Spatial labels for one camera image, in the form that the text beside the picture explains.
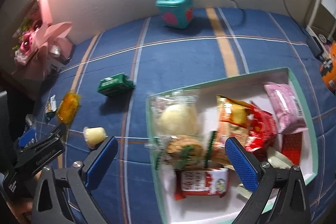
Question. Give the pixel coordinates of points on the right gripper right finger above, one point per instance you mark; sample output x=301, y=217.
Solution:
x=278, y=195

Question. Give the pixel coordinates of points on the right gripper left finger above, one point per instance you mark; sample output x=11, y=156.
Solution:
x=50, y=204

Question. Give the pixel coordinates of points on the small green white packet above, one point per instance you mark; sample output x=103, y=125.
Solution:
x=50, y=108

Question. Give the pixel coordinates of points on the red snack bag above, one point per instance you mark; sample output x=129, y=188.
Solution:
x=262, y=134

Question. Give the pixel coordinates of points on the red white candy packet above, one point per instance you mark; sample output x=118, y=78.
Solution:
x=201, y=182

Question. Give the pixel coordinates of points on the pink snack packet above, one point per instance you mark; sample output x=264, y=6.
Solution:
x=286, y=107

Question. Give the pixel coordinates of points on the orange chip bag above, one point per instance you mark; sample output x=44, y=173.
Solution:
x=233, y=121

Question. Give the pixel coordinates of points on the white green cookie packet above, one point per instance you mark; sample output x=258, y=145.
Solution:
x=178, y=151

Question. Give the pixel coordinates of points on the clear bag round pastry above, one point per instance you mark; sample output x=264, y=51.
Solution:
x=175, y=113

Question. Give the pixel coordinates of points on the amber candy packet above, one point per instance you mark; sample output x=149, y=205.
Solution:
x=68, y=107

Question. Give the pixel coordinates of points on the yellow jelly cup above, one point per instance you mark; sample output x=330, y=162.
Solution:
x=94, y=136

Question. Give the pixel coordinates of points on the white tray with teal rim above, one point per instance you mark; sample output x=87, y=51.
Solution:
x=247, y=87

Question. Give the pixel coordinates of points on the blue plaid tablecloth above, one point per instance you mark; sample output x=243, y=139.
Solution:
x=218, y=43

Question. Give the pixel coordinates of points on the green snack box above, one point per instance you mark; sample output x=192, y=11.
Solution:
x=116, y=84

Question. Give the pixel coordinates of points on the orange instant noodle cup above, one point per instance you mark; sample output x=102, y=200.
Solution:
x=328, y=70

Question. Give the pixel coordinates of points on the black power adapter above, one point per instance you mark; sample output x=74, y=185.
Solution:
x=316, y=48

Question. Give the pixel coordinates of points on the white chair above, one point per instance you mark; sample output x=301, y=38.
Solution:
x=329, y=5

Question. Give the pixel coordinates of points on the teal tin box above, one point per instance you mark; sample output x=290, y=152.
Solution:
x=176, y=13

